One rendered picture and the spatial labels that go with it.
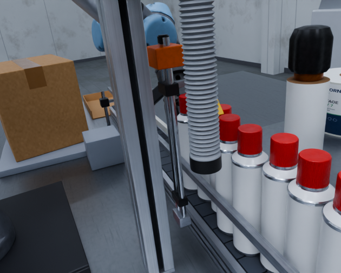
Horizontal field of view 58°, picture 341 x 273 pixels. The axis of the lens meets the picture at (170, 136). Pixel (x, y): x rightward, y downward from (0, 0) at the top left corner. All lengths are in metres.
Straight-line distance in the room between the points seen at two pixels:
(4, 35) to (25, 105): 8.16
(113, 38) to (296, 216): 0.29
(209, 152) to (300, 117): 0.43
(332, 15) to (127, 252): 2.86
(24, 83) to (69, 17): 8.29
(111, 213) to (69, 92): 0.46
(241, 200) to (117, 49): 0.27
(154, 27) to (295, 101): 0.36
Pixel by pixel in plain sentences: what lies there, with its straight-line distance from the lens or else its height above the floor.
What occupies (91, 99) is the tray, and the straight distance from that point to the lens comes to 1.64.
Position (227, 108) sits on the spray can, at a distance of 0.50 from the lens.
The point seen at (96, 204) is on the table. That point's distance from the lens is 0.77.
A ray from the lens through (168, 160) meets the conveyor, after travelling 0.79.
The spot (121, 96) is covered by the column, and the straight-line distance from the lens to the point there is 0.39.
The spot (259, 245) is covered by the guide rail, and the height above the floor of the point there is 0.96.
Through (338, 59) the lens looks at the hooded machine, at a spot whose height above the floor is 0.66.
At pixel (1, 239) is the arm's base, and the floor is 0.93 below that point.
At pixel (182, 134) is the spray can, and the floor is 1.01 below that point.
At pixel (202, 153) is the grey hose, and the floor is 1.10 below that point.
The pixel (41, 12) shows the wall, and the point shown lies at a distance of 9.17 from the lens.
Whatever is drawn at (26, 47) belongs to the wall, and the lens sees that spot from 9.16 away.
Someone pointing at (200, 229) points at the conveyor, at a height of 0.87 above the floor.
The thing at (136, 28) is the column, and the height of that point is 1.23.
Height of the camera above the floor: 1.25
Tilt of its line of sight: 23 degrees down
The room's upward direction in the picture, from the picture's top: 6 degrees counter-clockwise
